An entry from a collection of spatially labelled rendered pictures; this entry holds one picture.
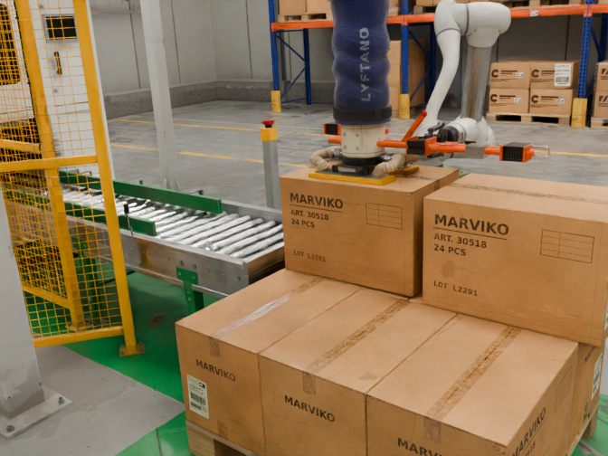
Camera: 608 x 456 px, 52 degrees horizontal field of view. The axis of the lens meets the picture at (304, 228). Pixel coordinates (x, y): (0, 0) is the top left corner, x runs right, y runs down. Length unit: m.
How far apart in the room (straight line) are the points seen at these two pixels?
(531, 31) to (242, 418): 9.53
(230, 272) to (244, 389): 0.69
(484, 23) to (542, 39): 8.11
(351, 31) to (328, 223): 0.72
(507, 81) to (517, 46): 1.40
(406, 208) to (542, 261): 0.49
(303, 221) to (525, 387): 1.10
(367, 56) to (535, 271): 0.95
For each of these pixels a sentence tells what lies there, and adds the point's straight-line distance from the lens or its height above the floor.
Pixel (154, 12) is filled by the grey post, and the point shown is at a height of 1.70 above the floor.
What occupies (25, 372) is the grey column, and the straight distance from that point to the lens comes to 2.92.
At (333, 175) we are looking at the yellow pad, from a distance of 2.39.
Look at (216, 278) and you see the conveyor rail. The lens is 2.73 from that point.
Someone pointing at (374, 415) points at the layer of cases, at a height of 0.48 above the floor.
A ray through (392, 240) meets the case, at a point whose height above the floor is 0.76.
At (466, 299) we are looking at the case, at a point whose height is 0.60.
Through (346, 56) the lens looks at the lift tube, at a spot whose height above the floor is 1.40.
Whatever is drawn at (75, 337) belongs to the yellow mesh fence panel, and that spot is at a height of 0.13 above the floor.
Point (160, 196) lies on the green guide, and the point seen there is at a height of 0.59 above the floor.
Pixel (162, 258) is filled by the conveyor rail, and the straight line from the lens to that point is 2.98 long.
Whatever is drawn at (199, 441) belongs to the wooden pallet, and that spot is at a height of 0.07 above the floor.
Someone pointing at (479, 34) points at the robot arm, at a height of 1.44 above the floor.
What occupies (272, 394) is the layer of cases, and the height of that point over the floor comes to 0.41.
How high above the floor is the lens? 1.52
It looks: 18 degrees down
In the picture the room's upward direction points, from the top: 3 degrees counter-clockwise
